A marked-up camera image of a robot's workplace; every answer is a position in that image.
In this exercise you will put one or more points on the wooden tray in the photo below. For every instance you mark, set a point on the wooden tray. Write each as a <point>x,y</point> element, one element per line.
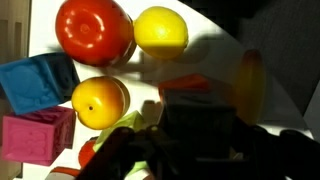
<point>14,44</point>

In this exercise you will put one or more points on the yellow orange toy peach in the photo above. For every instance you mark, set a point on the yellow orange toy peach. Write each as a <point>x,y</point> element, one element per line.
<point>100,101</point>

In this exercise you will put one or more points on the orange translucent block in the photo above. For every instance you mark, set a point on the orange translucent block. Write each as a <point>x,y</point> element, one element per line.
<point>191,81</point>

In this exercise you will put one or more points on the blue toy block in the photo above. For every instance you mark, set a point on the blue toy block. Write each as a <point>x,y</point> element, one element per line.
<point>47,80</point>

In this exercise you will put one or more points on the light green toy block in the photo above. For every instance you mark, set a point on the light green toy block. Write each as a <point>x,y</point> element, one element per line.
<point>112,140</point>

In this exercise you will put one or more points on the red toy apple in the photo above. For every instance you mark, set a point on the red toy apple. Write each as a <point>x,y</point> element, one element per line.
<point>94,32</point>

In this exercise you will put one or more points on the gray toy block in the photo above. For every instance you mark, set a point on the gray toy block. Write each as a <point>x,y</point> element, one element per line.
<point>201,120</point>

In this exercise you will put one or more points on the yellow toy lemon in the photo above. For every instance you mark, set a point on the yellow toy lemon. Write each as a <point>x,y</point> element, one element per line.
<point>161,33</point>

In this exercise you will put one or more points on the small red toy piece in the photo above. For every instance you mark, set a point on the small red toy piece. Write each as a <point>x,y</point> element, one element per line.
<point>86,152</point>

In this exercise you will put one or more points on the yellow toy banana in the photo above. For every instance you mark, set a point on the yellow toy banana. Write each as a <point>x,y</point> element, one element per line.
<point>250,87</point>

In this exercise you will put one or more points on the pink toy block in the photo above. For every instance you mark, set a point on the pink toy block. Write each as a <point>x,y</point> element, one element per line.
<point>38,137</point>

